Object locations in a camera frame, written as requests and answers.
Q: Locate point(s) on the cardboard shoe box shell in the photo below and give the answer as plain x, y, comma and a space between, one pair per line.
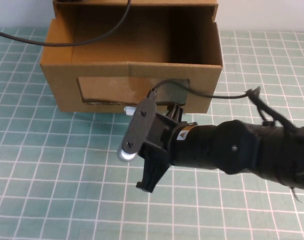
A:
167, 2

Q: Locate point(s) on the green white checked tablecloth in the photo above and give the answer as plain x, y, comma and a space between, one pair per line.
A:
67, 175

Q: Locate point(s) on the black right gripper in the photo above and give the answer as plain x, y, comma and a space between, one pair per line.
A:
158, 132

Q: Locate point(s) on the cardboard drawer with torn window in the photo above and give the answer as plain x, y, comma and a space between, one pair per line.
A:
102, 75

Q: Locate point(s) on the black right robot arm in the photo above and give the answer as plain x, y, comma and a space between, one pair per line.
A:
242, 150

